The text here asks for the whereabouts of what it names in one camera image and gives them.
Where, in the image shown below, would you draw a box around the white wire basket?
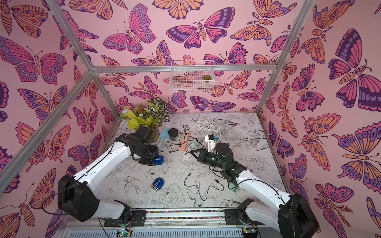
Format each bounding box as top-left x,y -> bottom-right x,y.
168,59 -> 215,93

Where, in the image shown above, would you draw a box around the white power strip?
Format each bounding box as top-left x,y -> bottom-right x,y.
183,149 -> 192,160

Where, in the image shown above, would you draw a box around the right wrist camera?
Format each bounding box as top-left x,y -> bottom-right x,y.
204,134 -> 218,152

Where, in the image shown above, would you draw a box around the blue clip bottom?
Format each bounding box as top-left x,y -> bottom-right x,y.
151,178 -> 164,191

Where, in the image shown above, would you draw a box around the black usb cable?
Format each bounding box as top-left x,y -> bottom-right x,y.
183,172 -> 225,202
157,130 -> 203,155

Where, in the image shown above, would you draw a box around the small succulent in basket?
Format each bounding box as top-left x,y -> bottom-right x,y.
202,75 -> 212,81

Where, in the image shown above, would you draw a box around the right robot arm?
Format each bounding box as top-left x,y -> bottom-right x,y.
190,143 -> 319,238

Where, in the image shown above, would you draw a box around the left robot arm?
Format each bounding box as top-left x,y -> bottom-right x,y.
57,126 -> 158,226

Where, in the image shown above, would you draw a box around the potted green plant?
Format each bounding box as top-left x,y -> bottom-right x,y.
119,97 -> 171,143

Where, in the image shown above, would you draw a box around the white coiled cable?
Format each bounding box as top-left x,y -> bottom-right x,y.
190,118 -> 239,140

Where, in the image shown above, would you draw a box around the orange power strip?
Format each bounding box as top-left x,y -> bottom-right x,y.
178,131 -> 191,152

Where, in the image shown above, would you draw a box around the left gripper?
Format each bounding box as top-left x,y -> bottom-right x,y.
136,144 -> 161,166

